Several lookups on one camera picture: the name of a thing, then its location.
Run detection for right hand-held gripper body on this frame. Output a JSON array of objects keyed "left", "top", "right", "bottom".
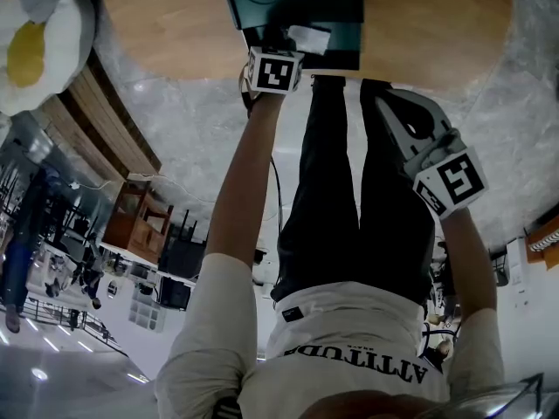
[{"left": 374, "top": 86, "right": 490, "bottom": 223}]

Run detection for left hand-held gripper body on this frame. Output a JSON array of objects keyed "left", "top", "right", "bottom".
[{"left": 244, "top": 24, "right": 306, "bottom": 98}]

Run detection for person's right forearm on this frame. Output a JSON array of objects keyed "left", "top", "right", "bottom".
[{"left": 436, "top": 207, "right": 500, "bottom": 320}]

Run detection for person's left forearm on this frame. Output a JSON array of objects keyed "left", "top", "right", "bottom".
[{"left": 204, "top": 90, "right": 287, "bottom": 278}]

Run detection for orange striped board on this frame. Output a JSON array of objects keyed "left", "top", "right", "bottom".
[{"left": 523, "top": 214, "right": 559, "bottom": 272}]

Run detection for person's black trousers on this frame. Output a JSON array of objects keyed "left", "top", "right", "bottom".
[{"left": 269, "top": 74, "right": 438, "bottom": 307}]

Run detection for wooden steps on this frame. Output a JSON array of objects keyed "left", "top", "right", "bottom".
[{"left": 37, "top": 57, "right": 163, "bottom": 187}]

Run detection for person's white printed t-shirt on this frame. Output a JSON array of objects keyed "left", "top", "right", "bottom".
[{"left": 155, "top": 251, "right": 507, "bottom": 419}]

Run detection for black stool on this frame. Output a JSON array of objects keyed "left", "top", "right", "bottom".
[{"left": 157, "top": 209, "right": 210, "bottom": 281}]

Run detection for brown wooden side cabinet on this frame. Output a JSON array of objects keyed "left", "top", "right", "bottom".
[{"left": 100, "top": 179, "right": 175, "bottom": 265}]

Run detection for egg-shaped white beanbag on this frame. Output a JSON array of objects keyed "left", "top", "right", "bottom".
[{"left": 0, "top": 0, "right": 98, "bottom": 117}]

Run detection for white cubby shelf unit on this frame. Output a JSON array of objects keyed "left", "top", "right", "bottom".
[{"left": 128, "top": 277, "right": 170, "bottom": 332}]

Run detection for black balcony railing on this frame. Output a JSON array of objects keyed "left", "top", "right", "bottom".
[{"left": 21, "top": 297, "right": 128, "bottom": 358}]

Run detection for grey head-mount frame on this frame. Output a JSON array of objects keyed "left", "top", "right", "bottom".
[{"left": 417, "top": 372, "right": 547, "bottom": 419}]

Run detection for grey shoulder strap buckle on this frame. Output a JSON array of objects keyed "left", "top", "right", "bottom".
[{"left": 215, "top": 395, "right": 242, "bottom": 419}]

